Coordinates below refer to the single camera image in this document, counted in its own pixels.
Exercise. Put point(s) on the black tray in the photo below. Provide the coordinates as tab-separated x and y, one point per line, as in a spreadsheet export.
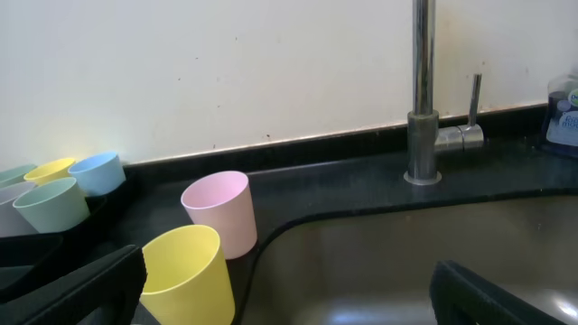
106	212

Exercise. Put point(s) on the grey cup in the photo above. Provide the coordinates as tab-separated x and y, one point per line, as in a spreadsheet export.
13	216

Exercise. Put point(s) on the blue cup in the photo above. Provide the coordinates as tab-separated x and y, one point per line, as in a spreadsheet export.
101	176

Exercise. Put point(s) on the yellow cup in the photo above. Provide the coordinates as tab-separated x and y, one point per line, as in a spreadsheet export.
189	280
47	171

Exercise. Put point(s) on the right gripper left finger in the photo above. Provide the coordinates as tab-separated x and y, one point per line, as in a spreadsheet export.
68	293

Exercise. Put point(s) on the blue soap bottle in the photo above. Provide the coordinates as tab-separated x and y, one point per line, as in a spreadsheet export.
564	131

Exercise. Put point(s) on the steel sink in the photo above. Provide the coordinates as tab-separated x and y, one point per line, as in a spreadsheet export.
361	253

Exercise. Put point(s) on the light green cup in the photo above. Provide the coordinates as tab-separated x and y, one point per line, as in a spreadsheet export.
56	210

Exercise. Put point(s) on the steel tap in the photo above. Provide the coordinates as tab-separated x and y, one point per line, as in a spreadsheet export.
423	144

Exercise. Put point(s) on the pink cup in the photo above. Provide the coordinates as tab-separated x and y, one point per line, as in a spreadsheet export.
226	216

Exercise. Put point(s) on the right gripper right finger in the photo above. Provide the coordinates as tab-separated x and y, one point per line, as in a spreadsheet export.
469	298

